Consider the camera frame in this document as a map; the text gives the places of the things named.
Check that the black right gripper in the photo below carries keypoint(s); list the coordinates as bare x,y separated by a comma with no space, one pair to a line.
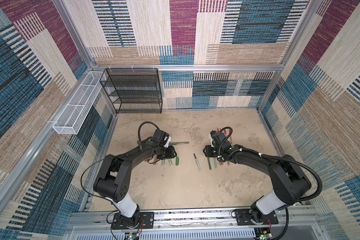
207,151

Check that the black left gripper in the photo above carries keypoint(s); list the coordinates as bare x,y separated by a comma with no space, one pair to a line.
170,152

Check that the light green marker short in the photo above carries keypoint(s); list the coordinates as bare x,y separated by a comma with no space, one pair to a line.
215,163

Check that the dark green marker pen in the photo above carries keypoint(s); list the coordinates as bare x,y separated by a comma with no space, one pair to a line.
209,163

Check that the light green marker long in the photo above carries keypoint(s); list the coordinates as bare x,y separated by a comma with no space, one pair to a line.
197,162

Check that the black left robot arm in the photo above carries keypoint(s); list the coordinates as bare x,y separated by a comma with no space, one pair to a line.
114,176

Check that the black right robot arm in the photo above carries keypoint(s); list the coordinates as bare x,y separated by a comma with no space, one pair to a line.
289,181

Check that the black mesh shelf rack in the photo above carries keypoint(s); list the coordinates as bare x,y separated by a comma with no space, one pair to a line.
133,90

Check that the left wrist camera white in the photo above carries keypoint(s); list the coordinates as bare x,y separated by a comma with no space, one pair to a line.
167,141

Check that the white wire mesh basket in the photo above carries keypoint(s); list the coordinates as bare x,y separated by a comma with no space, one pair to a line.
75,112

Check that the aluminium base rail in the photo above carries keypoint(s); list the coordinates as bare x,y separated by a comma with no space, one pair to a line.
303,223

